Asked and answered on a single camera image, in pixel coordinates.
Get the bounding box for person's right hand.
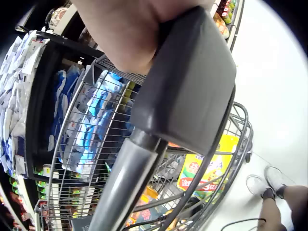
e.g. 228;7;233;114
72;0;215;75

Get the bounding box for person's right fingers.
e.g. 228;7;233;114
157;0;215;23

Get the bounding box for grey wire shopping cart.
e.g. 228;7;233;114
36;6;254;231

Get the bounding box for full shop shelf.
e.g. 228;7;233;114
0;0;109;231
211;0;245;51

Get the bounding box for pile of blue white packets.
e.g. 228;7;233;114
61;70;128;174

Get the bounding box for white crumpled packet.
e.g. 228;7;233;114
156;154;186;181

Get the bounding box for yellow green snack packet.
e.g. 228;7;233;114
177;134;239;198

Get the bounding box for orange red packet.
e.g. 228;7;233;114
128;186;174;228

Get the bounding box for person's legs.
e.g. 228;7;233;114
246;166;308;231

